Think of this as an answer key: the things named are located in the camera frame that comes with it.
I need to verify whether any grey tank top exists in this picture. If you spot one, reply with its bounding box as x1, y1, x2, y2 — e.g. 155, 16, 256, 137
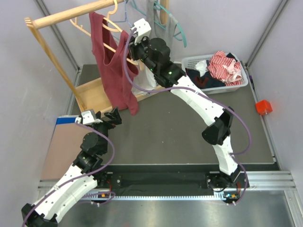
146, 0, 178, 49

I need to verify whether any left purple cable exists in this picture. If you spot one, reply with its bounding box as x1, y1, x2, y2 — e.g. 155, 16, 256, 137
21, 122, 116, 227

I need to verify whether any dark navy garment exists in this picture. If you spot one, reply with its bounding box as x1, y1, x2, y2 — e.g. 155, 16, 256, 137
186, 68, 226, 89

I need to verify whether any red tank top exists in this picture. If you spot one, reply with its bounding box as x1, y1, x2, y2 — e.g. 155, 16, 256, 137
89, 12, 139, 115

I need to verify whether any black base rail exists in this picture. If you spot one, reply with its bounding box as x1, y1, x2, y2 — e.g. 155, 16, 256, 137
98, 164, 250, 196

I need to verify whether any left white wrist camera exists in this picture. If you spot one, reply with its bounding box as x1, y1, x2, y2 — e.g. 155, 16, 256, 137
75, 109, 102, 125

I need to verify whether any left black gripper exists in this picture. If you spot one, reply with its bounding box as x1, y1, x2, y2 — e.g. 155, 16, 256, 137
92, 107, 122, 154

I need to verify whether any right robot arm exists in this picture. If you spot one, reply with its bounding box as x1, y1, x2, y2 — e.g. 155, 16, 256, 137
126, 36, 241, 189

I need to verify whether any teal plastic hanger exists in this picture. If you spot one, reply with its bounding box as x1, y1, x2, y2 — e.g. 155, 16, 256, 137
131, 0, 187, 48

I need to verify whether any red white striped garment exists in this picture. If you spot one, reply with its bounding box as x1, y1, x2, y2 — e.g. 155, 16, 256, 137
207, 51, 242, 86

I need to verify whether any wooden clothes hanger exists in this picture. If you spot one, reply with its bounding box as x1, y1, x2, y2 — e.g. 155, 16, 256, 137
70, 0, 144, 71

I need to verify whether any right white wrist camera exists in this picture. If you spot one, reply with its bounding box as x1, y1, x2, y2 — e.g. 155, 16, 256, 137
130, 18, 152, 45

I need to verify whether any white laundry basket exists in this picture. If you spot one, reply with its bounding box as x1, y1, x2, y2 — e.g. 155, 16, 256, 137
181, 54, 249, 95

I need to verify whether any brown board blue edge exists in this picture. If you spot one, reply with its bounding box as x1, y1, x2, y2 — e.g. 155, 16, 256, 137
41, 115, 86, 181

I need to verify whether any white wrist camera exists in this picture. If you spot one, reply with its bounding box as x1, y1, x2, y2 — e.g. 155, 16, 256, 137
130, 18, 152, 45
75, 109, 102, 125

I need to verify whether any orange red block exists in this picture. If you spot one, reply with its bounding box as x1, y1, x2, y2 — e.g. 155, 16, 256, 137
255, 100, 273, 116

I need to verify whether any white garment on hanger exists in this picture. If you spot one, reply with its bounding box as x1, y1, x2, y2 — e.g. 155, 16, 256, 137
134, 67, 157, 90

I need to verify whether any wooden clothes rack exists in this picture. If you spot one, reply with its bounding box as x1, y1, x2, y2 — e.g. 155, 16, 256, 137
24, 0, 175, 113

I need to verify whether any white garment in basket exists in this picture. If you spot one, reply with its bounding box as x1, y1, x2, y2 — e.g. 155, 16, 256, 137
195, 60, 209, 77

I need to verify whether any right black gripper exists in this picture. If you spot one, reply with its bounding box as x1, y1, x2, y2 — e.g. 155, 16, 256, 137
125, 35, 158, 75

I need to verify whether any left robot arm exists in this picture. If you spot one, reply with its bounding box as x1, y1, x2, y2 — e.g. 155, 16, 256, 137
21, 107, 122, 227

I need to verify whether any blue wire hanger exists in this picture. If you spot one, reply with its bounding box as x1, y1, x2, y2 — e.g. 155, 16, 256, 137
111, 0, 132, 31

